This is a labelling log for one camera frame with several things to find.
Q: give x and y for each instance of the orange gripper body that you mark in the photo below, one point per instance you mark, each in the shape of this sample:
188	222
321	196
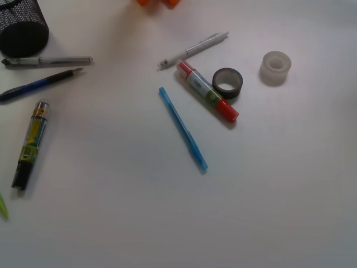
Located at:
153	3

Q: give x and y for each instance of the black tape roll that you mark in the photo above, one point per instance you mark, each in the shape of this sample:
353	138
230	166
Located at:
228	82

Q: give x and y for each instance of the clear tape roll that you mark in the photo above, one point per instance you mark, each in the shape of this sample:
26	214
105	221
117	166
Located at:
274	68

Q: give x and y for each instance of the white click pen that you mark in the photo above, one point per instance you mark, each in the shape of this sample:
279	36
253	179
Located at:
194	50

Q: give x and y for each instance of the light blue pen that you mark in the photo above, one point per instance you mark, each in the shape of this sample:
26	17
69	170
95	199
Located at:
185	133

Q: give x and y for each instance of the silver grey pen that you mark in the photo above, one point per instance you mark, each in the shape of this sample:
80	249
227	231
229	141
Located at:
43	62

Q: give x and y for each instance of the black mesh pen holder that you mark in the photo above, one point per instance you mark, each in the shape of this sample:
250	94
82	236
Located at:
24	31

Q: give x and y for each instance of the dark blue ballpoint pen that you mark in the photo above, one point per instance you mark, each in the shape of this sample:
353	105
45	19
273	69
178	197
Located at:
24	89

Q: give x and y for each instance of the red highlighter marker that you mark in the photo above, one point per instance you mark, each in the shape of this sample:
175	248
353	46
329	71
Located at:
204	89

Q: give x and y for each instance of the green black marker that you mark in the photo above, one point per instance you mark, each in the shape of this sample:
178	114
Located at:
30	147

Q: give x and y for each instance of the green mechanical pencil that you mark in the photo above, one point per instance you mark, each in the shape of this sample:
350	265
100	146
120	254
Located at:
3	208

